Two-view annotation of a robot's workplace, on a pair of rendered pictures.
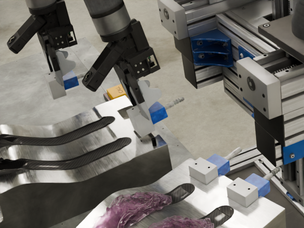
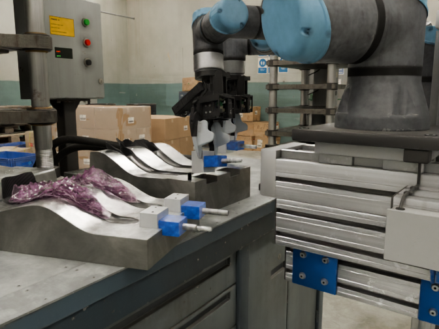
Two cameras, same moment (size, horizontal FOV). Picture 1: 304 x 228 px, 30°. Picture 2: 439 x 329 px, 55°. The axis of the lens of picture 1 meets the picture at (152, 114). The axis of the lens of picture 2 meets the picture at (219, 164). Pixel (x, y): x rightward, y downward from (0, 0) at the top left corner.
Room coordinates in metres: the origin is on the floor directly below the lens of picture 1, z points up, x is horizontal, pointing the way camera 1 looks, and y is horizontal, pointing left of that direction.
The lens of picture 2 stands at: (0.47, -0.81, 1.10)
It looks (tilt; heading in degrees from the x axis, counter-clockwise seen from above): 10 degrees down; 52
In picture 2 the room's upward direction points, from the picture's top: straight up
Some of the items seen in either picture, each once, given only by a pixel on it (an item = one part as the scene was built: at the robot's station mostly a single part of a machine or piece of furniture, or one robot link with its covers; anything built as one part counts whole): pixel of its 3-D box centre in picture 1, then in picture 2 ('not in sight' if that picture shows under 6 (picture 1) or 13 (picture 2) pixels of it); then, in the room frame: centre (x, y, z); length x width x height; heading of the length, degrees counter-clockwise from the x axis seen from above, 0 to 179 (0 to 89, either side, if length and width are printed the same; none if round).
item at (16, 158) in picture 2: not in sight; (8, 164); (1.45, 4.15, 0.32); 0.60 x 0.41 x 0.22; 115
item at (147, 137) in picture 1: (147, 139); (204, 183); (1.07, 0.02, 0.87); 0.05 x 0.05 x 0.04; 18
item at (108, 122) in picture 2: not in sight; (100, 141); (2.60, 4.36, 0.47); 1.22 x 0.80 x 0.94; 113
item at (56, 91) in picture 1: (72, 78); (238, 145); (1.33, 0.19, 0.93); 0.13 x 0.05 x 0.05; 108
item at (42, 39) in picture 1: (52, 25); (235, 94); (1.33, 0.20, 1.09); 0.09 x 0.08 x 0.12; 108
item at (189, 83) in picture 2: not in sight; (194, 84); (5.45, 6.34, 1.26); 0.42 x 0.33 x 0.29; 109
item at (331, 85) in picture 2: not in sight; (319, 97); (5.04, 2.81, 1.03); 1.54 x 0.94 x 2.06; 19
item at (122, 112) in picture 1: (130, 118); (227, 176); (1.18, 0.05, 0.87); 0.05 x 0.05 x 0.04; 18
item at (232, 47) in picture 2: not in sight; (234, 42); (1.32, 0.20, 1.25); 0.09 x 0.08 x 0.11; 133
